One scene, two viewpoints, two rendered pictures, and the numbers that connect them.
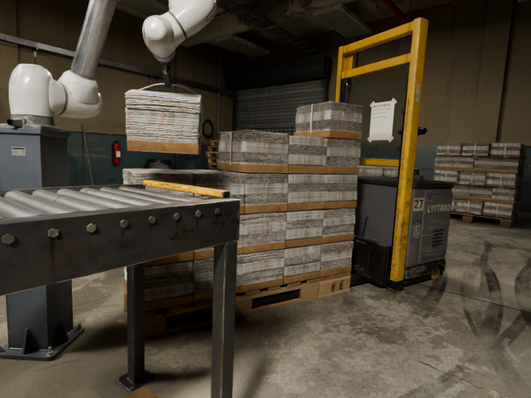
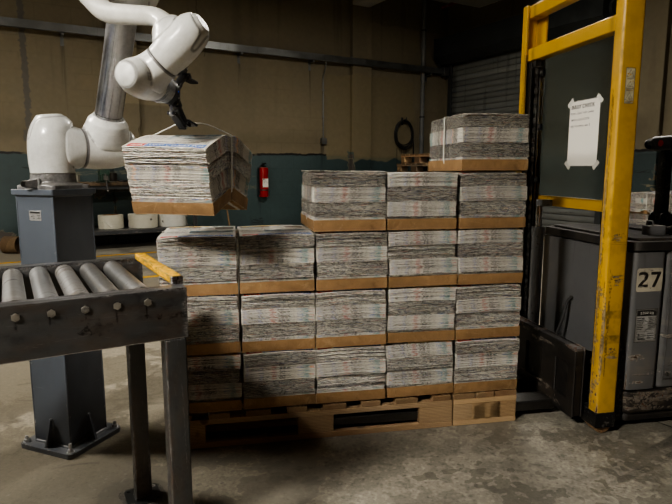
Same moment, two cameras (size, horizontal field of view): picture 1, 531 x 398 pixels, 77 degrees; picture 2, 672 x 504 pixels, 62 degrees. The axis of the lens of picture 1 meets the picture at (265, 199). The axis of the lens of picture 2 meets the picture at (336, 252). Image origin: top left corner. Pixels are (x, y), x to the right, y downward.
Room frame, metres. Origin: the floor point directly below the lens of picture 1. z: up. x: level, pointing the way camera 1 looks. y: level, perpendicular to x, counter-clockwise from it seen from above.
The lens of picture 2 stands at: (-0.13, -0.70, 1.07)
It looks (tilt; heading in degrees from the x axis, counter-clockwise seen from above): 8 degrees down; 21
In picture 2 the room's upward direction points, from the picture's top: straight up
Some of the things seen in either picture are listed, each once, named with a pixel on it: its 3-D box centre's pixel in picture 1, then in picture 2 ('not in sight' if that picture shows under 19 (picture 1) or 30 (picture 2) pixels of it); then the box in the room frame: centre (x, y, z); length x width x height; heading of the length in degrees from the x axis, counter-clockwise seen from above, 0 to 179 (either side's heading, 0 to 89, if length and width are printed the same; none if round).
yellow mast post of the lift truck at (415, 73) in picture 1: (406, 155); (614, 195); (2.31, -0.95, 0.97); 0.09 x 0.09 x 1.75; 31
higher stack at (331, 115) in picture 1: (322, 198); (471, 266); (2.36, -0.41, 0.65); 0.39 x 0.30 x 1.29; 31
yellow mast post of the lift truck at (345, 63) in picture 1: (338, 154); (526, 189); (2.87, -0.61, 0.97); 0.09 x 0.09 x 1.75; 31
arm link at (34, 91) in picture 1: (34, 91); (53, 143); (1.49, 1.03, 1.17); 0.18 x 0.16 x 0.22; 156
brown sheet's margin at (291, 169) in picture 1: (290, 167); (408, 219); (2.21, -0.16, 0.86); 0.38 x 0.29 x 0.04; 30
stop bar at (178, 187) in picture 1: (182, 187); (156, 266); (1.11, 0.28, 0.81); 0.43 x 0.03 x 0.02; 51
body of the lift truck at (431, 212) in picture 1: (393, 224); (628, 312); (2.78, -1.10, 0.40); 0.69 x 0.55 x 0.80; 31
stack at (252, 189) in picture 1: (229, 239); (308, 325); (1.99, 0.21, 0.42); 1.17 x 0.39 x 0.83; 121
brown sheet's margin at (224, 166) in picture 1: (251, 167); (340, 220); (2.06, 0.09, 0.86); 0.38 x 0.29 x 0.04; 32
